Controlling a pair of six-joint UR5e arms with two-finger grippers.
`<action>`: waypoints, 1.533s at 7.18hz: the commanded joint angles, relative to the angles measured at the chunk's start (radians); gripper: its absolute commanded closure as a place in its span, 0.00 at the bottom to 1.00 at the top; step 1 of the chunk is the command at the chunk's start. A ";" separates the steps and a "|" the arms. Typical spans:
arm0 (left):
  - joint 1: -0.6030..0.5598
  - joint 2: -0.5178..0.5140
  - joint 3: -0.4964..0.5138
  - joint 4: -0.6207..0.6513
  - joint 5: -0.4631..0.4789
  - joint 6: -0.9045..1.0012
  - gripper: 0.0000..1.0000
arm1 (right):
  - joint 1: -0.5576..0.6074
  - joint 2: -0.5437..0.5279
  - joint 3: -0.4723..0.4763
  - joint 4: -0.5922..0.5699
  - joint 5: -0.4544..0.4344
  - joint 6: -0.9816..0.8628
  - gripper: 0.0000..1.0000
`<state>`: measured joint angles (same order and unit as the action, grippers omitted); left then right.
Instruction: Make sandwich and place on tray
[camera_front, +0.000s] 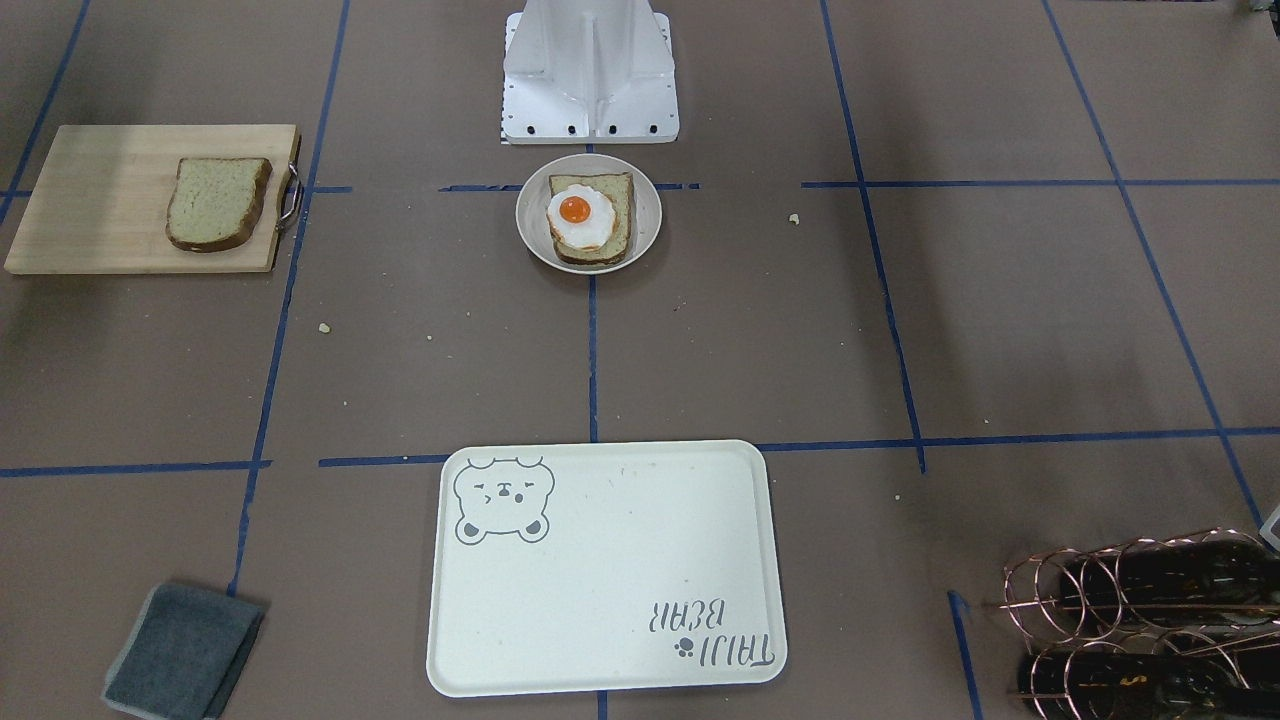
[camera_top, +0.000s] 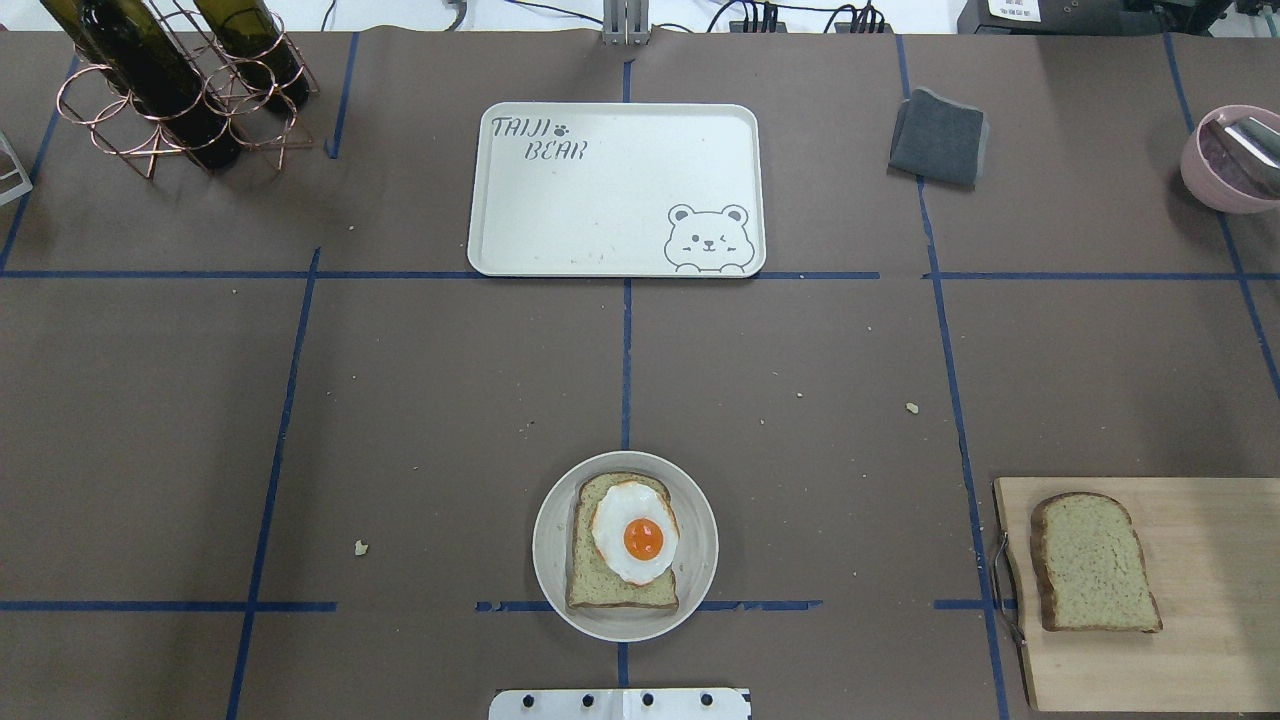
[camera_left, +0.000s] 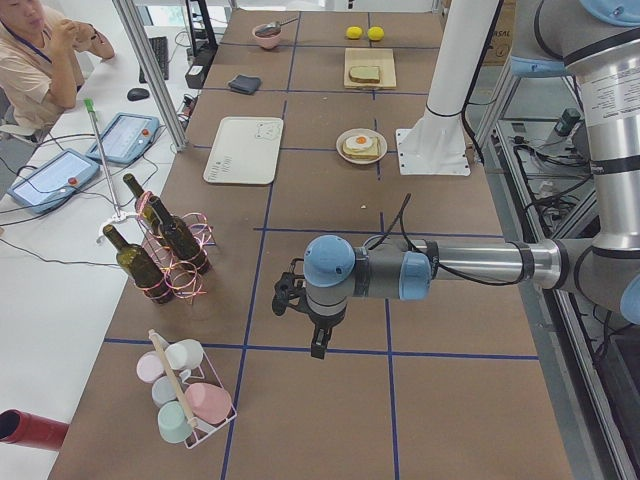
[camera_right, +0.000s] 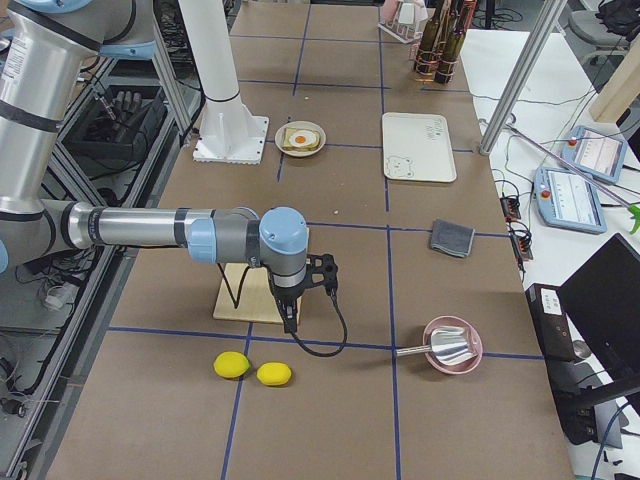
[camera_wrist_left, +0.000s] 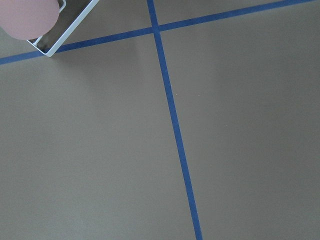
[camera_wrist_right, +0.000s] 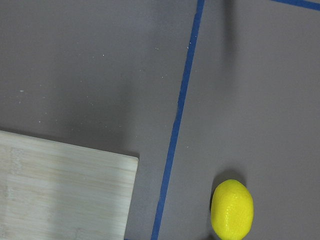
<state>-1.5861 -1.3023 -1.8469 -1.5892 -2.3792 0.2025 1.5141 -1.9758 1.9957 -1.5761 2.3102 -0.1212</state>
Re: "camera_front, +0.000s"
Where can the bread slice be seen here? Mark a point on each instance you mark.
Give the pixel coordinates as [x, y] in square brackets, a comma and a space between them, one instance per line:
[619, 188]
[216, 202]

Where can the cream bear tray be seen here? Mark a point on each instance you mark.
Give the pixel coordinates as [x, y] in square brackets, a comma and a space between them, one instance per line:
[572, 568]

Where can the fried egg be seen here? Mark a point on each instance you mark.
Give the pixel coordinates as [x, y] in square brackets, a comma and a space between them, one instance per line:
[581, 218]

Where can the white round plate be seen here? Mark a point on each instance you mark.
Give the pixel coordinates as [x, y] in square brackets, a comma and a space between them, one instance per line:
[534, 197]

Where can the bread slice under egg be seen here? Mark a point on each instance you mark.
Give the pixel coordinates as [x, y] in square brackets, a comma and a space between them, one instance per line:
[619, 188]

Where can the grey folded cloth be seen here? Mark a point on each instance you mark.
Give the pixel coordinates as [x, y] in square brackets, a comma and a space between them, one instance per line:
[185, 654]

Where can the dark wine bottle lower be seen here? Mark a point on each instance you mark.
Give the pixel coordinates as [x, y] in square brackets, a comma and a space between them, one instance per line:
[1092, 683]

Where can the dark wine bottle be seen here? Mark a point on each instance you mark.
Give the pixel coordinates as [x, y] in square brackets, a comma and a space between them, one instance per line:
[1213, 582]
[1092, 683]

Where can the wooden cutting board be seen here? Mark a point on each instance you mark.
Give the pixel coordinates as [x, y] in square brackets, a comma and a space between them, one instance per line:
[99, 203]

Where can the dark wine bottle upper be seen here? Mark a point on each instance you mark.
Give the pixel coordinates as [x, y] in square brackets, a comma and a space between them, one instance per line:
[1213, 582]

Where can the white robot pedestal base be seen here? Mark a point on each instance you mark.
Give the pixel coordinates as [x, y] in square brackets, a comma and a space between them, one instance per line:
[589, 72]

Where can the copper wire bottle rack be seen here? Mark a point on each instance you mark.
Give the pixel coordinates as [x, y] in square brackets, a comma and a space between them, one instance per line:
[1031, 600]

